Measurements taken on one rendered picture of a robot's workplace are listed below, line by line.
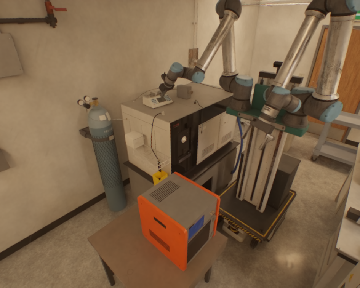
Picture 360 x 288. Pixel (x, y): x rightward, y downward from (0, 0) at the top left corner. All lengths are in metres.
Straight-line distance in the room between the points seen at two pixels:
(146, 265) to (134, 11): 2.51
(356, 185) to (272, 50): 3.69
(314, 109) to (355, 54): 3.57
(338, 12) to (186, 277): 1.74
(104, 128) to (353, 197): 2.33
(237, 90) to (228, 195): 1.33
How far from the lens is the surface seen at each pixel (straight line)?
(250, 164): 2.31
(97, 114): 2.19
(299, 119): 1.70
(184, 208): 1.33
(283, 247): 2.75
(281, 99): 1.24
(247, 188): 2.51
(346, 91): 5.17
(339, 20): 1.44
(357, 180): 2.48
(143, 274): 1.59
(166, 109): 1.91
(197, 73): 1.58
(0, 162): 2.29
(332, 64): 1.48
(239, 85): 1.82
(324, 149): 4.48
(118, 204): 2.83
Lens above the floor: 2.12
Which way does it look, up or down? 30 degrees down
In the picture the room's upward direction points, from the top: straight up
